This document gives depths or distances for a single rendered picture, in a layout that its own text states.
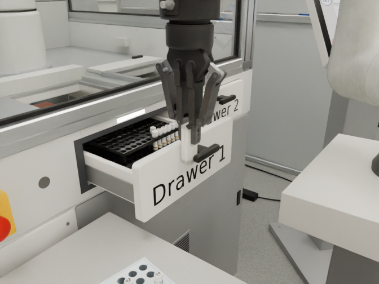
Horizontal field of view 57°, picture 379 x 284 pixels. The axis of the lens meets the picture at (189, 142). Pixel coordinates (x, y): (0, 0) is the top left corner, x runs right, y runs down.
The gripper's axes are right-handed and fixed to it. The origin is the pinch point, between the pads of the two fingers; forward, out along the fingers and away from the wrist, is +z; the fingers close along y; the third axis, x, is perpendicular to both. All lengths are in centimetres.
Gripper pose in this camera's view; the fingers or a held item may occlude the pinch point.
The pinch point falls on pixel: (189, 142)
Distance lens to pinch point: 61.5
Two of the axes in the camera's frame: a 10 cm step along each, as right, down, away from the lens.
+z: 0.0, 9.2, 4.0
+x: 6.0, -3.2, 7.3
